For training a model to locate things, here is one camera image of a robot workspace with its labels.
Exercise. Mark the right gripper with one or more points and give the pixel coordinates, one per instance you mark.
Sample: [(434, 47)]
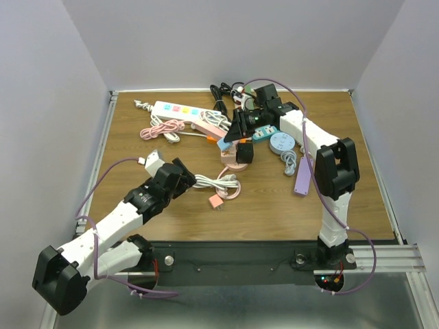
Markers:
[(234, 133)]

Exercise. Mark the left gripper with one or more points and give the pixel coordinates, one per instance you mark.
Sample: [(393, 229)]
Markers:
[(186, 179)]

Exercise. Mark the blue plug adapter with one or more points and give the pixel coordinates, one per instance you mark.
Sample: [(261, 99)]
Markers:
[(223, 145)]

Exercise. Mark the black cube socket adapter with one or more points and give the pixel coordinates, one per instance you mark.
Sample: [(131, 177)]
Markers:
[(245, 153)]

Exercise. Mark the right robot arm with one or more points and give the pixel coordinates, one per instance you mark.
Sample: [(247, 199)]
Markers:
[(332, 161)]

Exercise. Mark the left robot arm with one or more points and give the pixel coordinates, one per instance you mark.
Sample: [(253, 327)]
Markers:
[(64, 275)]

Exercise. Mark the pink plug adapter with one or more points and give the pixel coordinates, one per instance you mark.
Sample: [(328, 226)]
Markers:
[(216, 202)]

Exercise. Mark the pink power strip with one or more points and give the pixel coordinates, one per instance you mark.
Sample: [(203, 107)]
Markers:
[(209, 129)]

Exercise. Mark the teal power strip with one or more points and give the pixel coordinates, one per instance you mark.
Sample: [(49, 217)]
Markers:
[(263, 133)]

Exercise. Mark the orange power strip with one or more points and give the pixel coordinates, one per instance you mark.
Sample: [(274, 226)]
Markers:
[(214, 140)]

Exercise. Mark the pink cube adapter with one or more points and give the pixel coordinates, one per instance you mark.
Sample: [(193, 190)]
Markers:
[(229, 156)]

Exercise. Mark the pink round socket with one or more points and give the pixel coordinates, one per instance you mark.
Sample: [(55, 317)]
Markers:
[(236, 167)]

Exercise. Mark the blue round socket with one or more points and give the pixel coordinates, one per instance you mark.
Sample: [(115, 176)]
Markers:
[(280, 142)]

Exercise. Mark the white colourful power strip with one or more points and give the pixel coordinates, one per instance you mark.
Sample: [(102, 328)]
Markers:
[(169, 111)]

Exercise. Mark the purple power strip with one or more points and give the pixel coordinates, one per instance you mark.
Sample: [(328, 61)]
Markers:
[(303, 178)]

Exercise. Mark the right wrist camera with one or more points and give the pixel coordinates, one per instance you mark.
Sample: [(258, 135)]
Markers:
[(241, 97)]

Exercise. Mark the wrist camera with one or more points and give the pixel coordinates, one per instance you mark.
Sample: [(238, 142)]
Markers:
[(241, 97), (153, 162)]

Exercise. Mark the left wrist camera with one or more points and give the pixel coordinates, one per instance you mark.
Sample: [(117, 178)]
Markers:
[(153, 162)]

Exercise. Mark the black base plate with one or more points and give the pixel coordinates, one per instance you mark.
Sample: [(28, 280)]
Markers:
[(235, 263)]

